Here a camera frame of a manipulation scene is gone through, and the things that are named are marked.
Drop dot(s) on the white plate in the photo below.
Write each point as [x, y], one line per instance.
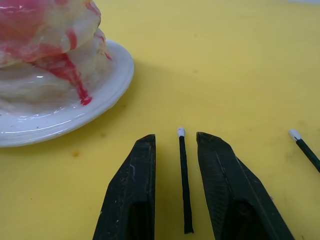
[62, 125]

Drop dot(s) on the pink cake with strawberry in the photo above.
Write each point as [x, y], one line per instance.
[37, 37]

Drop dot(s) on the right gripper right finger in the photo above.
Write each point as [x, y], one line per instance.
[232, 195]

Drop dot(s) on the black match with white head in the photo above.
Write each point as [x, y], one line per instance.
[185, 187]
[306, 150]

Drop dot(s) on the yellow mat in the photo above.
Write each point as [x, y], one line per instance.
[225, 75]

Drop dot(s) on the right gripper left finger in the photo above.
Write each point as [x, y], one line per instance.
[132, 190]

